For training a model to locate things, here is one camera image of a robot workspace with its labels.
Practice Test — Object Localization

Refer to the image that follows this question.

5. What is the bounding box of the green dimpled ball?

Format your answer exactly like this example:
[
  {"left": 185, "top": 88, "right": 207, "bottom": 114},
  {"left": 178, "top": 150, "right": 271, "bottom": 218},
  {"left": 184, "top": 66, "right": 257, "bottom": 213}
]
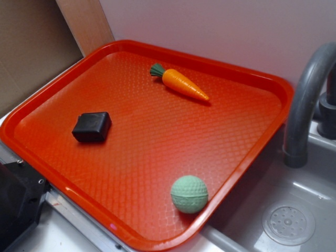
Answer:
[{"left": 170, "top": 175, "right": 208, "bottom": 214}]

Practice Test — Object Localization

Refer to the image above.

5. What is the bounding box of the grey curved faucet spout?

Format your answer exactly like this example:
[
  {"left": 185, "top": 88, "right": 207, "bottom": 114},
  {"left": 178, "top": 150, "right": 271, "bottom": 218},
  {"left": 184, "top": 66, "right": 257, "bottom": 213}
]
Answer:
[{"left": 282, "top": 42, "right": 335, "bottom": 168}]

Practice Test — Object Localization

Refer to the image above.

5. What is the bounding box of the black rectangular block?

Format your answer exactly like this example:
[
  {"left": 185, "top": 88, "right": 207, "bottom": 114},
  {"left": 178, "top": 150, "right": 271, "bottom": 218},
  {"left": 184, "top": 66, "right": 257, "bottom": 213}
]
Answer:
[{"left": 71, "top": 112, "right": 112, "bottom": 142}]

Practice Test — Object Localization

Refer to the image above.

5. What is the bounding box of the grey toy sink basin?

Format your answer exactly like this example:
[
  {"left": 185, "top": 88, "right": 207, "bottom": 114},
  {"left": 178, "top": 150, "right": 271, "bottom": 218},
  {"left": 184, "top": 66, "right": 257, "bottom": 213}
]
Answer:
[{"left": 202, "top": 130, "right": 335, "bottom": 251}]

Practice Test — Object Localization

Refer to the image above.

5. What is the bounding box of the orange toy carrot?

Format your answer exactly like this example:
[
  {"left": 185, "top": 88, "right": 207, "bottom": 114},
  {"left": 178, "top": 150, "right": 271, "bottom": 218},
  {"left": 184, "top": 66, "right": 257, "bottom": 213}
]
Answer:
[{"left": 150, "top": 63, "right": 209, "bottom": 101}]

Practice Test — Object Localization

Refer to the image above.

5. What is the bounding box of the brown cardboard panel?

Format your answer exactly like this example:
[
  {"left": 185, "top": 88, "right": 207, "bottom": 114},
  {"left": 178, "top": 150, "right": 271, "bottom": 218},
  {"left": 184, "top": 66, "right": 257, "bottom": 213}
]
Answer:
[{"left": 1, "top": 1, "right": 82, "bottom": 116}]

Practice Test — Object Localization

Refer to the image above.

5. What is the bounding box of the light wooden board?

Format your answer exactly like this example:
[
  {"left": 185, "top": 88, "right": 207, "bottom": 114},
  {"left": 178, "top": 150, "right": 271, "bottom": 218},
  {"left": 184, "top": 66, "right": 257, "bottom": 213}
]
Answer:
[{"left": 56, "top": 0, "right": 114, "bottom": 56}]

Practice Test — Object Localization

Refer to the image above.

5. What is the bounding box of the red plastic serving tray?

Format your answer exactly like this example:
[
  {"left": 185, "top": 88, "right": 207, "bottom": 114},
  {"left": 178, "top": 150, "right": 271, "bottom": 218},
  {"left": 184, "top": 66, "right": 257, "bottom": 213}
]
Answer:
[{"left": 1, "top": 40, "right": 293, "bottom": 251}]

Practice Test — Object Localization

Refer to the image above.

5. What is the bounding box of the round sink drain cover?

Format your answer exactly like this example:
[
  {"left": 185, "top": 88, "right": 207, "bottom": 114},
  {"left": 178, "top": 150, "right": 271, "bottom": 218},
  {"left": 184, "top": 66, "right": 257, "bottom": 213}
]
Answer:
[{"left": 261, "top": 201, "right": 316, "bottom": 246}]

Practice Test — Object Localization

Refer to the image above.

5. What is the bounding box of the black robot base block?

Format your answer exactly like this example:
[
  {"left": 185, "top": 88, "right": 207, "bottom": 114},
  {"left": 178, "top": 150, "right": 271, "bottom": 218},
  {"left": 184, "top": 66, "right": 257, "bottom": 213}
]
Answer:
[{"left": 1, "top": 162, "right": 49, "bottom": 251}]

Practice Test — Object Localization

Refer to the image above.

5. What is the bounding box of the dark grey faucet handle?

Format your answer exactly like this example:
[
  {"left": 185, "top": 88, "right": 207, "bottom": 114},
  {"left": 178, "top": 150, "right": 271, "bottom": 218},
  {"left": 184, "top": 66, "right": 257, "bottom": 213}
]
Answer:
[{"left": 317, "top": 65, "right": 335, "bottom": 140}]

